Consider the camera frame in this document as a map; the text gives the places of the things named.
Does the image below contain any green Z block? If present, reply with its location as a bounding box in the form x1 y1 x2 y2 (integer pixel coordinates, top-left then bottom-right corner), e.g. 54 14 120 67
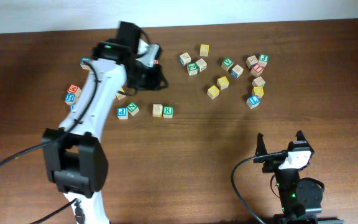
187 63 198 76

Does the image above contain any blue H block upper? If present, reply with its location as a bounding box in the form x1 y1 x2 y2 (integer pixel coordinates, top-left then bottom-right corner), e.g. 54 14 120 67
64 93 77 105

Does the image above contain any yellow O block right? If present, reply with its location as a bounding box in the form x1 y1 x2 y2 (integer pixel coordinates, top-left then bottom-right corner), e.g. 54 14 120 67
116 88 126 100

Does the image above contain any green V block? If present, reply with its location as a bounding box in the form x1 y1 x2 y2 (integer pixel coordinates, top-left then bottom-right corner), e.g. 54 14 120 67
221 57 234 72

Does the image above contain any green R block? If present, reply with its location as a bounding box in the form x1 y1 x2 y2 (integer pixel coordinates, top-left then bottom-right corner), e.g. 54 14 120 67
162 106 173 118

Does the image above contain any green J block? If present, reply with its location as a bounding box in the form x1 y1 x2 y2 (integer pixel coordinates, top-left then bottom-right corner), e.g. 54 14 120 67
258 54 269 67

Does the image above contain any plain block red blue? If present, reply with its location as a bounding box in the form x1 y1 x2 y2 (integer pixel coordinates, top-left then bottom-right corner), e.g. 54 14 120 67
246 55 259 69

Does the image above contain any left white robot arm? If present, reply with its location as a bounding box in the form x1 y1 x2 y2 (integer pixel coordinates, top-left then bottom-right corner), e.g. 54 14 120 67
42 21 168 223

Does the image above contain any plain block green side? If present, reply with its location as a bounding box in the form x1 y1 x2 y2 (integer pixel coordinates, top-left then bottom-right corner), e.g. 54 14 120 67
252 76 266 87

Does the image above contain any red I block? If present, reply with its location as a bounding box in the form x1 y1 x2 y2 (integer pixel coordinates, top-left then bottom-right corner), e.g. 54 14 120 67
250 63 264 77

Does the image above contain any yellow block top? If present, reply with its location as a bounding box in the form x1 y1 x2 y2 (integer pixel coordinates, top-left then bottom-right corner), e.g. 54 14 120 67
200 44 209 57

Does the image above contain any yellow E block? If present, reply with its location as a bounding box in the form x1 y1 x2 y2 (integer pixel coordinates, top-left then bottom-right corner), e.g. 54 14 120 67
207 85 220 100

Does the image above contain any red M block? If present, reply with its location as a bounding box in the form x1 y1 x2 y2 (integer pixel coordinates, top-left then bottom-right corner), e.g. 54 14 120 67
67 84 81 97

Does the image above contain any yellow S block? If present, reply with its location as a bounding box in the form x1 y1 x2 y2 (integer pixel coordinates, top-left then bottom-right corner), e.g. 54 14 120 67
217 76 229 90
152 104 163 118

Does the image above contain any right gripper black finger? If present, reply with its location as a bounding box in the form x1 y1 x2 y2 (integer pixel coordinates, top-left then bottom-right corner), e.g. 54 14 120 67
254 133 267 163
296 130 306 141

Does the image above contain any blue L block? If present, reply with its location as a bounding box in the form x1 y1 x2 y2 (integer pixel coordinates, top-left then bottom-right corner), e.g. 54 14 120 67
246 96 260 109

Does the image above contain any blue P block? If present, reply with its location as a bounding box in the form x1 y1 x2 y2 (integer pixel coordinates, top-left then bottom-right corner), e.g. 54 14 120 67
117 107 128 119

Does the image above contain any plain soccer ball block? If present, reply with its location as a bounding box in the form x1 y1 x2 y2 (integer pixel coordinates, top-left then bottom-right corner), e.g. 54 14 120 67
196 58 207 72

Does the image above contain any green N block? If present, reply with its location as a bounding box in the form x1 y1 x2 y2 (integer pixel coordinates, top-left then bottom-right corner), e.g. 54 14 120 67
126 102 139 116

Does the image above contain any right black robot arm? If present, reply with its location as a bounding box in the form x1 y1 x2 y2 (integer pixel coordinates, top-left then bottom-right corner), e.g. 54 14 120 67
254 131 344 224

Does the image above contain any blue S block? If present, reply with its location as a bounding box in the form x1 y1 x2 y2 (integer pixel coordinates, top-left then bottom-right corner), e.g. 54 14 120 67
80 57 91 70

